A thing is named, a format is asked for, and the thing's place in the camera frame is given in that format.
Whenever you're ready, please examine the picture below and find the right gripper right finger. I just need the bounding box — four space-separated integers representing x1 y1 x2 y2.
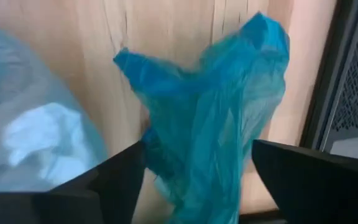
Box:
252 139 358 224

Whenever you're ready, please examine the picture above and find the trash bin with blue liner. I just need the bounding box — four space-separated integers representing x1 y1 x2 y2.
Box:
0 19 109 193

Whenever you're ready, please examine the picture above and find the teal plastic trash bag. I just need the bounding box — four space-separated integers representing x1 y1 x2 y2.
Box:
113 11 291 224

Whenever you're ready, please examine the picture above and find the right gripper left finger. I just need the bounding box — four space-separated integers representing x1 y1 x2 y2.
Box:
0 141 145 224

